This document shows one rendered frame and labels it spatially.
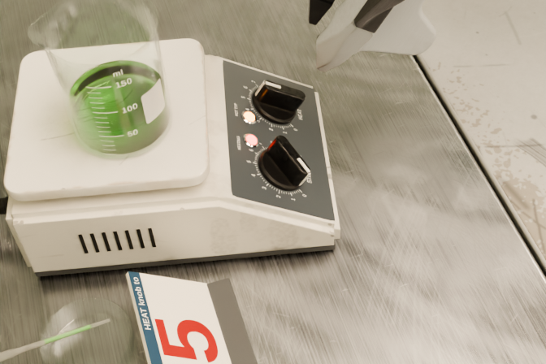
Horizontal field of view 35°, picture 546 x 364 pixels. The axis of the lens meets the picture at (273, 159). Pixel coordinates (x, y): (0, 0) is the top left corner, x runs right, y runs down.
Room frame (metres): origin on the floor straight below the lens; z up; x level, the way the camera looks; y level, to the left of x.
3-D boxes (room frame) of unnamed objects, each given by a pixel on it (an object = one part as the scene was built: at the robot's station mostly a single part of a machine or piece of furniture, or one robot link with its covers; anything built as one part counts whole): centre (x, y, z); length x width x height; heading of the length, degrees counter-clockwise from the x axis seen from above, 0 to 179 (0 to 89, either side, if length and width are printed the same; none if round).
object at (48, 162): (0.37, 0.10, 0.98); 0.12 x 0.12 x 0.01; 2
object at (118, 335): (0.25, 0.12, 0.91); 0.06 x 0.06 x 0.02
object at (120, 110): (0.36, 0.09, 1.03); 0.07 x 0.06 x 0.08; 97
